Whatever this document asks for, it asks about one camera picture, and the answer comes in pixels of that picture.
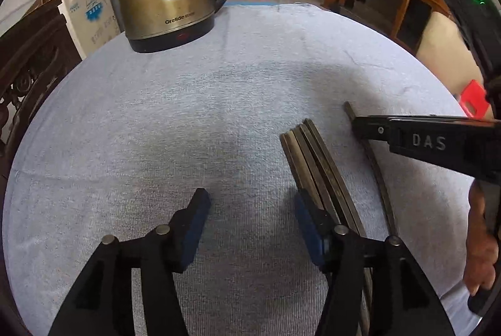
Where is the carved dark wooden sideboard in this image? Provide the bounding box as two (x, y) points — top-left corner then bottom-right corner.
(1, 0), (81, 176)

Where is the white chest freezer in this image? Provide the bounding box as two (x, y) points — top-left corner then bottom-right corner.
(58, 0), (121, 60)

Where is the grey towel table cover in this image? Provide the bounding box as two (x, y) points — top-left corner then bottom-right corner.
(3, 5), (462, 335)

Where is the red plastic stool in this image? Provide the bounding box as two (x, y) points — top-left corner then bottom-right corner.
(458, 79), (490, 119)

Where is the person's right hand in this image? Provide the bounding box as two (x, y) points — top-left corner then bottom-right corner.
(463, 181), (498, 296)

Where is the dark wooden chopstick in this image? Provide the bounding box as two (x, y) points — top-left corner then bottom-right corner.
(286, 128), (329, 212)
(343, 101), (398, 239)
(304, 118), (366, 237)
(295, 123), (358, 233)
(279, 131), (323, 209)

